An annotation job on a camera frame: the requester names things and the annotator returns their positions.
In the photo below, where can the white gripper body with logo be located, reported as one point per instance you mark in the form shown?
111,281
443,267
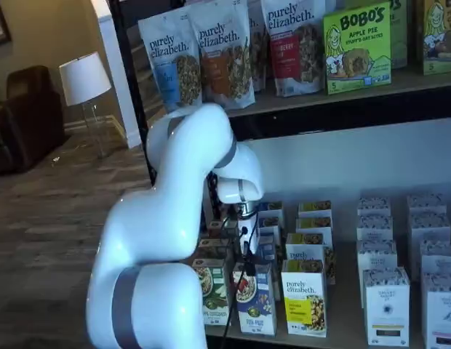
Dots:
249,227

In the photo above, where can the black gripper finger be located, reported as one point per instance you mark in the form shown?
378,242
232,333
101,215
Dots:
250,264

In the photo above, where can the blue and white oatmeal box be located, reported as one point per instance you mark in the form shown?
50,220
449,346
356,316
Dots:
267,251
271,225
273,209
258,301

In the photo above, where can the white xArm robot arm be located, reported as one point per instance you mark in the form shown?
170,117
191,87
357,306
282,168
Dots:
156,218

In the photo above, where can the green oatmeal box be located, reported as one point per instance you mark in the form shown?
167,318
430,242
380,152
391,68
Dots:
218,291
212,247
216,229

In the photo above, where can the yellow purely elizabeth box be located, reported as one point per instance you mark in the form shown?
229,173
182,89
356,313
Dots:
314,224
305,251
314,209
303,301

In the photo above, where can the black metal shelf rack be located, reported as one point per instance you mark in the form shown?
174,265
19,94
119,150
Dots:
320,120

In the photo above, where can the green Bobo's apple pie box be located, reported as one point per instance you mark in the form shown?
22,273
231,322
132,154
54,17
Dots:
356,51
399,36

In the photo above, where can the yellow-green Bobo's snack box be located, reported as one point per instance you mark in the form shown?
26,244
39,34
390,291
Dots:
442,40

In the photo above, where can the white carton with patterned top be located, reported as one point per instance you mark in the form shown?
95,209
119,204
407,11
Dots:
442,312
374,206
376,254
427,203
440,258
427,227
374,227
387,309

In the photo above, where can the orange purely elizabeth granola bag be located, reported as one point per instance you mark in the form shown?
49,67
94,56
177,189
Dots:
225,65

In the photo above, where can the blue purely elizabeth granola bag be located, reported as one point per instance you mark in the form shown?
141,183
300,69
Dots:
167,72

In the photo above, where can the white shade floor lamp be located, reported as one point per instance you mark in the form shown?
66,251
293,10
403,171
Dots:
85,78

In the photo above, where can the dark brown armchair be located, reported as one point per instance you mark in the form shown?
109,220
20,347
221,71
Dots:
25,120

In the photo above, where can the dark picture frame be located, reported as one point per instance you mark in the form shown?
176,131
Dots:
0,18

